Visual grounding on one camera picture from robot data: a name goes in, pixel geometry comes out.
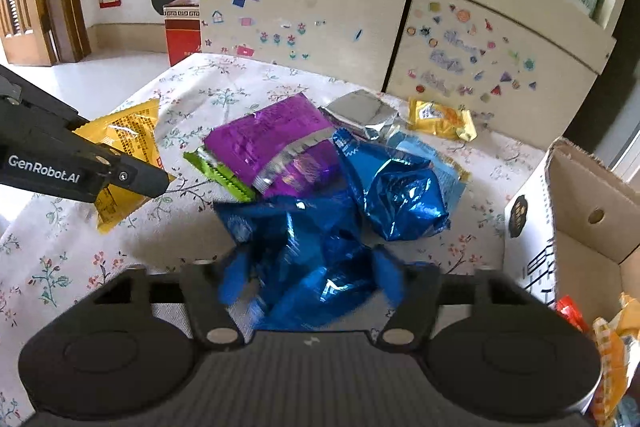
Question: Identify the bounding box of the dark blue foil snack packet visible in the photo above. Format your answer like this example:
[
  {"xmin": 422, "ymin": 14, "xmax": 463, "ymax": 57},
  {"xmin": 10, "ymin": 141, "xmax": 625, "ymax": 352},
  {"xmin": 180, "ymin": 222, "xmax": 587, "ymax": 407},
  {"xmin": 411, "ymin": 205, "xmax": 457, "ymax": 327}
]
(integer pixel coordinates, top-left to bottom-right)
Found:
[
  {"xmin": 332, "ymin": 129, "xmax": 451, "ymax": 242},
  {"xmin": 214, "ymin": 194, "xmax": 386, "ymax": 333}
]

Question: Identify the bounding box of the purple snack packet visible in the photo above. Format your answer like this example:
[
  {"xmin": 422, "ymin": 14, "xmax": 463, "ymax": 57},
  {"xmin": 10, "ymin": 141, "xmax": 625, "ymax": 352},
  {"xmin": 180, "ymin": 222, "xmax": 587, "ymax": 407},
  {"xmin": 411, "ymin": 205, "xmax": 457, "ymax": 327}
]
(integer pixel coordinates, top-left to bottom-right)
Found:
[{"xmin": 204, "ymin": 94, "xmax": 353, "ymax": 200}]

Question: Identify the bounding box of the orange checkered snack packet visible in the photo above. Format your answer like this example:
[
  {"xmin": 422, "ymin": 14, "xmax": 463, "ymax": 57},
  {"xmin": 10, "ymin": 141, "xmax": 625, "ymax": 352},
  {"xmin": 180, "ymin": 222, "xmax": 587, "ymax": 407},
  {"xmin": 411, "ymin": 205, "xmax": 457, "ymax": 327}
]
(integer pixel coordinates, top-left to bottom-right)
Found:
[{"xmin": 592, "ymin": 292, "xmax": 640, "ymax": 423}]

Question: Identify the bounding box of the red cardboard box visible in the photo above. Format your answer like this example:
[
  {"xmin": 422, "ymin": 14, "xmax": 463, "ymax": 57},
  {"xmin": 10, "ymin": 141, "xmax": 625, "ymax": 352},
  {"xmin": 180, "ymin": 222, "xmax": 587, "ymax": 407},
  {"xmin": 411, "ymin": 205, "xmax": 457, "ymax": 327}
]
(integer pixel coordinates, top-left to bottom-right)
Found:
[{"xmin": 163, "ymin": 0, "xmax": 202, "ymax": 66}]

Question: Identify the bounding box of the orange red snack packet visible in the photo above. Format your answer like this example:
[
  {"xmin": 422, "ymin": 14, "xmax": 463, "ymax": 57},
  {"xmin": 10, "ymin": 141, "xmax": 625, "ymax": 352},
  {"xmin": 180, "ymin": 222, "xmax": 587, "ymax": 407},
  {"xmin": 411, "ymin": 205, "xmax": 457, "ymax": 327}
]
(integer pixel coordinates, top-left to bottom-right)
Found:
[{"xmin": 555, "ymin": 296, "xmax": 591, "ymax": 333}]

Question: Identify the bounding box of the large yellow snack packet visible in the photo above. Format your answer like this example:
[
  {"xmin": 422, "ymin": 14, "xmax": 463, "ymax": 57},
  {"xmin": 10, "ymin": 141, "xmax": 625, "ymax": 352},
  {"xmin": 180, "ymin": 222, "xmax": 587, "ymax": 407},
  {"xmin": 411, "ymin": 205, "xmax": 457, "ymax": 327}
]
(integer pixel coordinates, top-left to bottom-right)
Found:
[{"xmin": 72, "ymin": 98, "xmax": 176, "ymax": 235}]

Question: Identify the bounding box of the green snack packet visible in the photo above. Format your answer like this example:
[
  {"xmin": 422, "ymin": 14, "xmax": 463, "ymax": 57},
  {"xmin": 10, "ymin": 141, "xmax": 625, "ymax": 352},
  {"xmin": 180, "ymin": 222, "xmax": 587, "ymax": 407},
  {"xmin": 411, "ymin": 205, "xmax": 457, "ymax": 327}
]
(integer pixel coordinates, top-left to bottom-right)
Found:
[{"xmin": 183, "ymin": 148, "xmax": 257, "ymax": 202}]

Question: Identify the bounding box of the silver foil snack packet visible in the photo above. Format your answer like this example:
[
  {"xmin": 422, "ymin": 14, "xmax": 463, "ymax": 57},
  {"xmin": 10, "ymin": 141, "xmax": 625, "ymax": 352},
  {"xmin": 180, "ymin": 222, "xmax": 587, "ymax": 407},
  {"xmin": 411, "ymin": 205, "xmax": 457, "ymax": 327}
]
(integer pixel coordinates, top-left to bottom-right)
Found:
[{"xmin": 320, "ymin": 89, "xmax": 401, "ymax": 142}]

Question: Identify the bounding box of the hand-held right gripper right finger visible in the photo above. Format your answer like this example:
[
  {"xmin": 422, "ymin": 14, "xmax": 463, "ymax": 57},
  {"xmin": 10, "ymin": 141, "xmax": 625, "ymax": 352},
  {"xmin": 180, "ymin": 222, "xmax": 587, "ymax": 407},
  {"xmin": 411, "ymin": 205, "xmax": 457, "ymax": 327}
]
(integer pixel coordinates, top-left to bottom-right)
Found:
[{"xmin": 372, "ymin": 244, "xmax": 538, "ymax": 348}]

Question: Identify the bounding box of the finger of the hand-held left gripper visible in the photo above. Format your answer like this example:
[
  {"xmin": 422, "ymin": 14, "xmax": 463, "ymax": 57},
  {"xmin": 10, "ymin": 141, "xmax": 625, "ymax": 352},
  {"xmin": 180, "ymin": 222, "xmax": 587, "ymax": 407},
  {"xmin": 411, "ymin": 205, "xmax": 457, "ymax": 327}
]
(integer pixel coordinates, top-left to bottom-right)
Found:
[
  {"xmin": 75, "ymin": 134, "xmax": 170, "ymax": 198},
  {"xmin": 0, "ymin": 64, "xmax": 92, "ymax": 132}
]

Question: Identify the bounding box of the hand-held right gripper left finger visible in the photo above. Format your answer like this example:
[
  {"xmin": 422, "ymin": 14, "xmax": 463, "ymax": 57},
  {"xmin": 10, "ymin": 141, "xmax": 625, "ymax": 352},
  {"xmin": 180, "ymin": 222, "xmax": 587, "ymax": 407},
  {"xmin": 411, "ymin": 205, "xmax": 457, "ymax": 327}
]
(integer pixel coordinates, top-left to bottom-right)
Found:
[{"xmin": 95, "ymin": 249, "xmax": 251, "ymax": 345}]

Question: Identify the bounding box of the light blue snack packet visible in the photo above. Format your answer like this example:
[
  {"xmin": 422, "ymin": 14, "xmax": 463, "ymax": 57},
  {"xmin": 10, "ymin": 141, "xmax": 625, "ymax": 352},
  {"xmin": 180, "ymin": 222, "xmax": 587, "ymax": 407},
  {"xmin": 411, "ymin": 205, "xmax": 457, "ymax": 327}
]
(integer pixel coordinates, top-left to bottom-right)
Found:
[{"xmin": 387, "ymin": 127, "xmax": 471, "ymax": 188}]

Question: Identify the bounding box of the white printed cardboard box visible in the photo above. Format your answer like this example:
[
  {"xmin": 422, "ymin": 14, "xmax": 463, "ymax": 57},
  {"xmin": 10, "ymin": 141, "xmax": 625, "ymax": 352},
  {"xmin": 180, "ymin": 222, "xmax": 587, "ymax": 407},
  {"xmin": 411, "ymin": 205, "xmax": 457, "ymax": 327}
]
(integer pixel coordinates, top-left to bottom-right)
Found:
[{"xmin": 502, "ymin": 138, "xmax": 640, "ymax": 427}]

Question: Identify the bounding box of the small yellow snack packet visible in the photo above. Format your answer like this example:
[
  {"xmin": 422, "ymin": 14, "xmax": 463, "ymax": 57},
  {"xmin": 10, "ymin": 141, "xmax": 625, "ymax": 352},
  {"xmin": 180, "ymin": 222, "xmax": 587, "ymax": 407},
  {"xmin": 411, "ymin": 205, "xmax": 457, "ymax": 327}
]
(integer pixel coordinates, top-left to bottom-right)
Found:
[{"xmin": 407, "ymin": 98, "xmax": 478, "ymax": 142}]

